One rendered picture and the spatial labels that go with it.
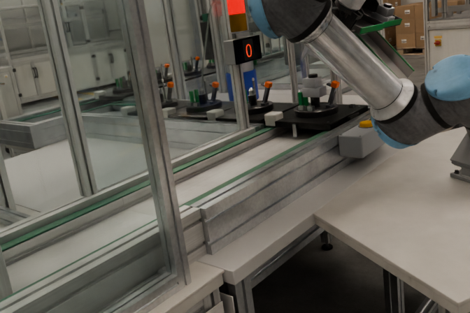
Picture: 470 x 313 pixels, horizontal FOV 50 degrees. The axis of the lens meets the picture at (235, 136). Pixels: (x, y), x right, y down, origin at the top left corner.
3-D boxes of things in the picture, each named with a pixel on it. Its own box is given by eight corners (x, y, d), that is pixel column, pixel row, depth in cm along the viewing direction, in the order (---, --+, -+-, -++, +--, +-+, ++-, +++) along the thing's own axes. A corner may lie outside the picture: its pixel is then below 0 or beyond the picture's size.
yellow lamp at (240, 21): (250, 29, 149) (249, 12, 148) (240, 31, 146) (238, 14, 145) (238, 30, 153) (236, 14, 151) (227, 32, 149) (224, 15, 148)
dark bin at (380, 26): (382, 29, 175) (389, 9, 171) (359, 35, 167) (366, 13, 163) (323, 1, 192) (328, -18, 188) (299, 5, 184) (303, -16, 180)
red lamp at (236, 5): (249, 12, 148) (247, -6, 147) (238, 13, 145) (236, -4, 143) (236, 13, 151) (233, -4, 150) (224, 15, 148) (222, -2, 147)
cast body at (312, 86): (326, 94, 161) (324, 73, 159) (319, 97, 158) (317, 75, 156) (304, 94, 166) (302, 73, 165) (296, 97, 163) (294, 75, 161)
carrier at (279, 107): (301, 108, 181) (298, 73, 177) (261, 126, 163) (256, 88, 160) (248, 107, 196) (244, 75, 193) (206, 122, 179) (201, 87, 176)
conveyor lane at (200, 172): (369, 137, 167) (367, 107, 164) (190, 248, 106) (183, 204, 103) (296, 132, 185) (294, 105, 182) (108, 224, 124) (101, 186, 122)
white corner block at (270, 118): (284, 124, 163) (283, 111, 162) (276, 127, 159) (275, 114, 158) (273, 123, 166) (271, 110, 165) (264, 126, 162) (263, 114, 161)
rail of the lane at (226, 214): (394, 135, 166) (392, 102, 163) (212, 255, 102) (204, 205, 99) (378, 133, 170) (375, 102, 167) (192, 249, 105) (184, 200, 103)
